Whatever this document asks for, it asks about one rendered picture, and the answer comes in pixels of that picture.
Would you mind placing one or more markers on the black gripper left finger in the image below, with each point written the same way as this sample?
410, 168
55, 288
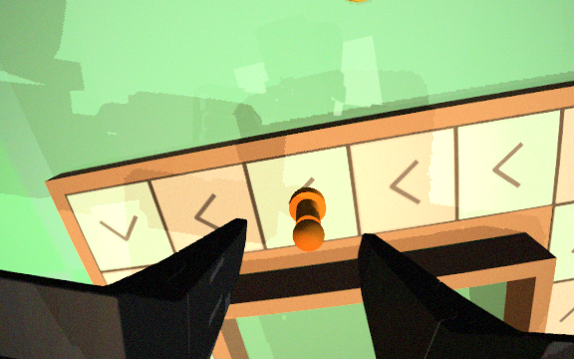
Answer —
173, 309

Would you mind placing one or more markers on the cream game board squares with arrows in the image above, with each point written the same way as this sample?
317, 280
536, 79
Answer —
437, 176

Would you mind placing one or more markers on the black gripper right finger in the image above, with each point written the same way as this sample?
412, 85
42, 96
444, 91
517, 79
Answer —
413, 315

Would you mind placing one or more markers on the brown wooden board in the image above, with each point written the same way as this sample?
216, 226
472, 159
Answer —
536, 221

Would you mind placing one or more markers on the orange game pawn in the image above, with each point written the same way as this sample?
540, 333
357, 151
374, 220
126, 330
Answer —
307, 207

